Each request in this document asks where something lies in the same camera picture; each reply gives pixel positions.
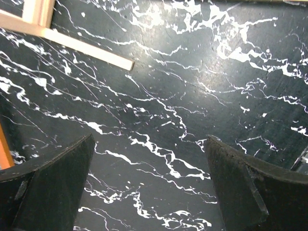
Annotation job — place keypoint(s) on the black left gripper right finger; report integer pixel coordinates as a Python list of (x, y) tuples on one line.
[(254, 195)]

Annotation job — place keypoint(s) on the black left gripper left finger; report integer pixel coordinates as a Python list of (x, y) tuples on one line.
[(44, 193)]

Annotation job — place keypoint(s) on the orange wooden shelf rack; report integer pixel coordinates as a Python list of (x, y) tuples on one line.
[(6, 159)]

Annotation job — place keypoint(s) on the light wooden clothes rack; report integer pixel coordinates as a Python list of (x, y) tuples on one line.
[(36, 21)]

